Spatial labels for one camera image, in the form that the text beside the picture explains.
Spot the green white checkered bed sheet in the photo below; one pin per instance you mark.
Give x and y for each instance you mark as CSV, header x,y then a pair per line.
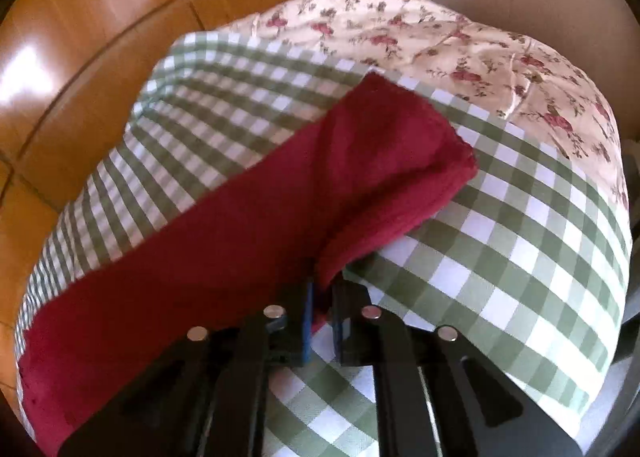
x,y
500,247

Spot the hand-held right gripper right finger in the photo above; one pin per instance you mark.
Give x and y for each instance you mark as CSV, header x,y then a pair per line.
x,y
342,327

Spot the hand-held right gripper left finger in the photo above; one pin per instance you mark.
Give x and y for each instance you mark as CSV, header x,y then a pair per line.
x,y
305,324

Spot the dark red cloth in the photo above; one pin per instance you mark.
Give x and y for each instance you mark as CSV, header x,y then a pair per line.
x,y
225,217

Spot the floral cream quilt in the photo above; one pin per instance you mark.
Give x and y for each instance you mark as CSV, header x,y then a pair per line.
x,y
400,12

